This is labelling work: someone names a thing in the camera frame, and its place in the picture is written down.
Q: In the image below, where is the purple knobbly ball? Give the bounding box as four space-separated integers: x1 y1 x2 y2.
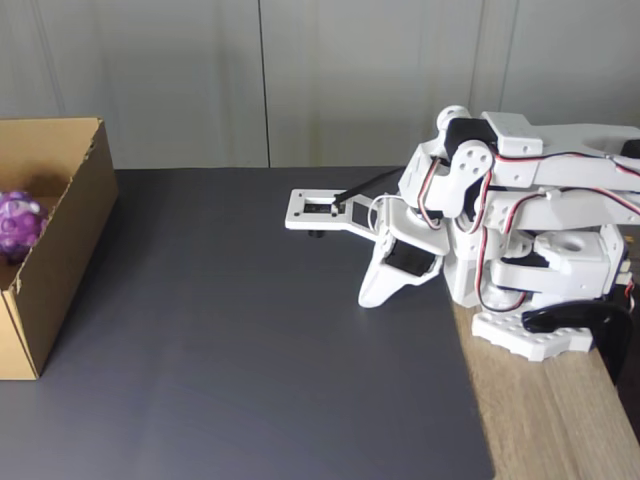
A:
0 188 50 264

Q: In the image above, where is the brown cardboard box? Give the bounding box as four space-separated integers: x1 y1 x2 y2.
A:
0 117 120 381

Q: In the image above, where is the dark grey mat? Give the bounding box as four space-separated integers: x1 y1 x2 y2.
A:
0 166 497 480

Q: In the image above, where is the black table clamp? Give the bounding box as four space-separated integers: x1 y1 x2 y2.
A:
521 299 632 386

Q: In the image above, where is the black camera cable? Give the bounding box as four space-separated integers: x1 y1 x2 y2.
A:
332 168 404 211

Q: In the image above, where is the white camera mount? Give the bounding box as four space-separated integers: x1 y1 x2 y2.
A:
284 188 389 240

